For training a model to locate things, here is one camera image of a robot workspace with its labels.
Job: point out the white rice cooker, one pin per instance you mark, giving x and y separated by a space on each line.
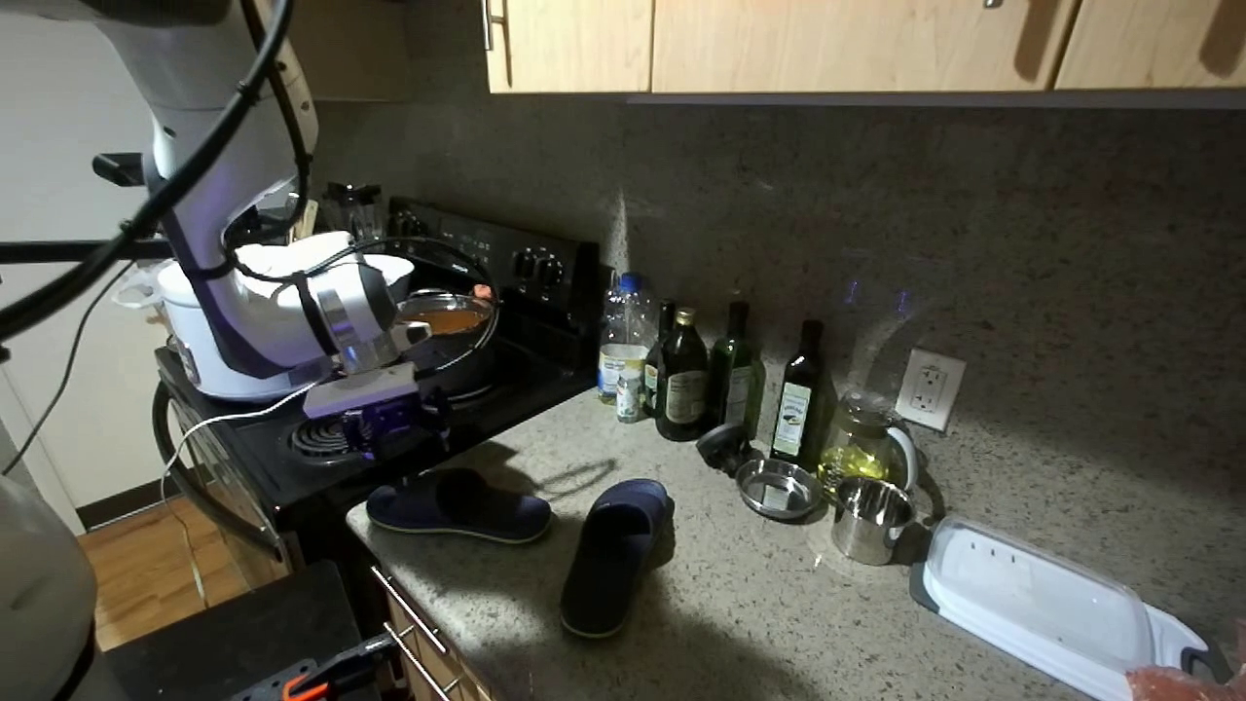
181 333

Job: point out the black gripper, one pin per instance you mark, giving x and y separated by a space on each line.
395 429

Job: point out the small spice jar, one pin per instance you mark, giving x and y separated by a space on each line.
627 400

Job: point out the white wall outlet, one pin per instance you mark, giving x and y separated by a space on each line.
927 392

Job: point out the glass oil cruet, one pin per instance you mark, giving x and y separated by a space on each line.
859 459

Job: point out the dark glass jar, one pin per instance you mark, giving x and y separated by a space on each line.
356 217

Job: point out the dark bottle gold cap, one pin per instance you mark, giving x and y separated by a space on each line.
683 392

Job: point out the black measuring cup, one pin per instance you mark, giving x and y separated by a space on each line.
722 451

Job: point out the black electric stove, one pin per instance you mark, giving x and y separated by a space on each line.
532 370

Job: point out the dark oil bottle white label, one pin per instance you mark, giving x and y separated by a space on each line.
797 413

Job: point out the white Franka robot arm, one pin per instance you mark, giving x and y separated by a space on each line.
218 78

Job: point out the steel bowl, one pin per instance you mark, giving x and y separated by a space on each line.
782 488

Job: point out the dark glass bottle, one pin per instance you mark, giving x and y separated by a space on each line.
662 326

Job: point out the steel cup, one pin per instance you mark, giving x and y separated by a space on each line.
866 525

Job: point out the light wood upper cabinets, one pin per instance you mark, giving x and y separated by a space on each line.
841 46

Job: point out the wooden base cabinet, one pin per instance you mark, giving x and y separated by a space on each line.
432 664

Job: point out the green glass bottle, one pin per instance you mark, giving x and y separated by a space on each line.
736 385

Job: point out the wooden knife block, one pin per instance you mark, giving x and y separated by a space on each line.
300 220

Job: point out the black cart orange clamps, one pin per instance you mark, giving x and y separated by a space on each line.
218 635

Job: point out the clear water bottle blue cap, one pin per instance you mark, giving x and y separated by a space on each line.
626 336

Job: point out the white cutting board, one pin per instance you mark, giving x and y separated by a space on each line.
1036 605

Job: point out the navy slipper green-edged sole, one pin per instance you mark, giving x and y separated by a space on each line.
493 514
604 570

